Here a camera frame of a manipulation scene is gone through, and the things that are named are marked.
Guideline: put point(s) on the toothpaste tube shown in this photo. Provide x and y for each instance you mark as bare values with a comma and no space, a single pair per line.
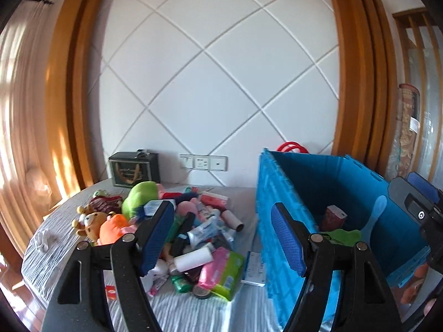
203,232

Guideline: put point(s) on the white crumpled glove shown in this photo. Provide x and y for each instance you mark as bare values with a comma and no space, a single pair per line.
43,240

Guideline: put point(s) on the white wall socket panel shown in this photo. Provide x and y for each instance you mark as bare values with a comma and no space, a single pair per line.
203,163

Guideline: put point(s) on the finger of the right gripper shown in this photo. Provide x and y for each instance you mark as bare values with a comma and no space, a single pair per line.
402,194
423,186

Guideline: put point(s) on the light green plush toy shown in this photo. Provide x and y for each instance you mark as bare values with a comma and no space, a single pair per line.
138,196

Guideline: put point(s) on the dark red box in crate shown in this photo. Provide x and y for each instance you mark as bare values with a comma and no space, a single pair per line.
334,218

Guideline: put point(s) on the blue plastic crate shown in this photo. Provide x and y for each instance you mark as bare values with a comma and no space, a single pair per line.
307,184

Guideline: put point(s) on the dark tape roll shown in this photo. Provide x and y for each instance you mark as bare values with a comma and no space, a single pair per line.
201,293

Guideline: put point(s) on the red lidded container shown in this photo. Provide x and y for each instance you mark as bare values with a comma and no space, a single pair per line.
292,146

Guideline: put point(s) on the red patterned pouch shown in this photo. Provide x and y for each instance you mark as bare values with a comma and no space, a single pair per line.
107,204

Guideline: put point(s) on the brown teddy bear plush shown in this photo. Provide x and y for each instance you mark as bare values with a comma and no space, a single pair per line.
88,222

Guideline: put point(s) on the white paper roll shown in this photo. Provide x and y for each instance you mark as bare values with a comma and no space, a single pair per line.
193,259

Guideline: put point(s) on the beige curtain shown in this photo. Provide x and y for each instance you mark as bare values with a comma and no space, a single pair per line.
30,180

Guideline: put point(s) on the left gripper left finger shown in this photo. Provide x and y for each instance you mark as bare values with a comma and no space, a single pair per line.
79,301

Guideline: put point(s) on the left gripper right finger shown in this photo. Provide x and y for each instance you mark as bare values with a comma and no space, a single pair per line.
365,300

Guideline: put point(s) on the rolled patterned mat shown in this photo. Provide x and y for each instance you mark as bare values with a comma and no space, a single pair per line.
406,133

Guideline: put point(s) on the black gift bag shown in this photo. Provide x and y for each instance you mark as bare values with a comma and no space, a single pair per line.
129,168

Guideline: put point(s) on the pink green wipes pack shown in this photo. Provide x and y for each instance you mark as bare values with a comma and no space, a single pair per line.
222,274

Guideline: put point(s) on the green plastic jar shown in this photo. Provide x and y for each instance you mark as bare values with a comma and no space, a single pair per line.
181,284

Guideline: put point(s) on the orange pink pig plush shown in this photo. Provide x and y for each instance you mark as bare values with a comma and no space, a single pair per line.
114,228

